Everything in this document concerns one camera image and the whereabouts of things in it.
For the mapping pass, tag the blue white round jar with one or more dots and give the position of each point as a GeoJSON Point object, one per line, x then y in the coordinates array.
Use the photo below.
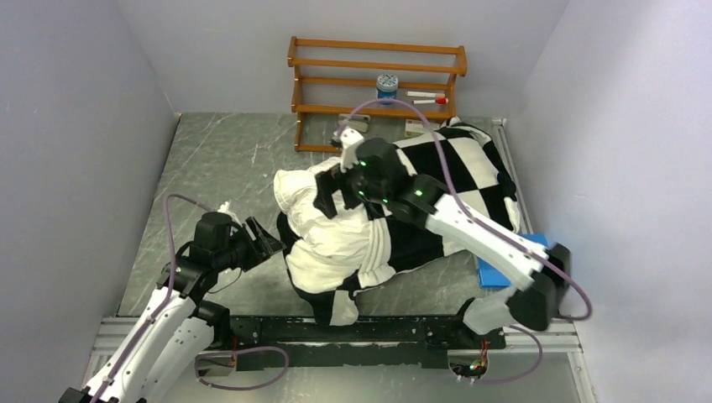
{"type": "Point", "coordinates": [386, 88]}

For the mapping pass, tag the black white checkered pillowcase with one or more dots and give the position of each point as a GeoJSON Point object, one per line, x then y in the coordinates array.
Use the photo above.
{"type": "Point", "coordinates": [330, 260]}

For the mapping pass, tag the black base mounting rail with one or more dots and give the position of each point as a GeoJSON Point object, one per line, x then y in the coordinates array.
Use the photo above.
{"type": "Point", "coordinates": [425, 341]}

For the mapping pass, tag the blue foam block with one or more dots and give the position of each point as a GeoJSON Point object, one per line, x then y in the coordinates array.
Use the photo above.
{"type": "Point", "coordinates": [503, 265]}

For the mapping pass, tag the wooden shelf rack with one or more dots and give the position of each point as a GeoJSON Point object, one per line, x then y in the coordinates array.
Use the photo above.
{"type": "Point", "coordinates": [332, 77]}

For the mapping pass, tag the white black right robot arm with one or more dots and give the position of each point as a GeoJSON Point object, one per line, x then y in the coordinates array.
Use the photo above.
{"type": "Point", "coordinates": [370, 172]}

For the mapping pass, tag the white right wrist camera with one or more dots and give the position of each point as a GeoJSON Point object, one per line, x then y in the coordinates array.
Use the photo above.
{"type": "Point", "coordinates": [349, 140]}

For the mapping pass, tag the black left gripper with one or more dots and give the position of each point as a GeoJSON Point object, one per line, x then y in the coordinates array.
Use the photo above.
{"type": "Point", "coordinates": [267, 245]}

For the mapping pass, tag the small white red box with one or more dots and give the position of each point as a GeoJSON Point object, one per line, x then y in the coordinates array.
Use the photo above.
{"type": "Point", "coordinates": [415, 128]}

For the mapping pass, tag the red capped marker pen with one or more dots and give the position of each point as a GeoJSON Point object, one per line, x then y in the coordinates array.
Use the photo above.
{"type": "Point", "coordinates": [428, 101]}

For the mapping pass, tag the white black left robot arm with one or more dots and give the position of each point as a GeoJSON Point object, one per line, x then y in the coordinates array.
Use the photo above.
{"type": "Point", "coordinates": [178, 322]}

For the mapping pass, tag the white marker pen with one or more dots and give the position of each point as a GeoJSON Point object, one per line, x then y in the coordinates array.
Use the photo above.
{"type": "Point", "coordinates": [425, 94]}

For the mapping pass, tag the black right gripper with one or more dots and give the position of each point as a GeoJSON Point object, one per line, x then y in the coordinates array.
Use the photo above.
{"type": "Point", "coordinates": [328, 182]}

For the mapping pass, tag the white pillow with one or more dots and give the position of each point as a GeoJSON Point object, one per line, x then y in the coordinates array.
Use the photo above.
{"type": "Point", "coordinates": [351, 237]}

